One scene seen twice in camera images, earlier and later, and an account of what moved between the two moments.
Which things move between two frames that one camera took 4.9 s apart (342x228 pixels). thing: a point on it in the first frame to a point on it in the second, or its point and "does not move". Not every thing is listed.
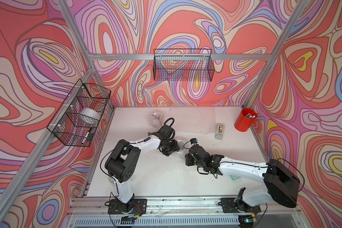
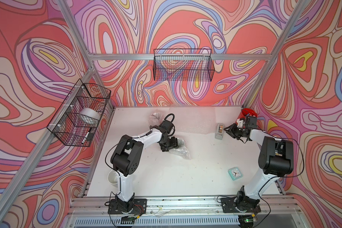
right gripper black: [188, 157] to [230, 131]
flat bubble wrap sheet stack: [194, 120] does not move
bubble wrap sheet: [182, 151] does not move
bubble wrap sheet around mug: [155, 119] does not move
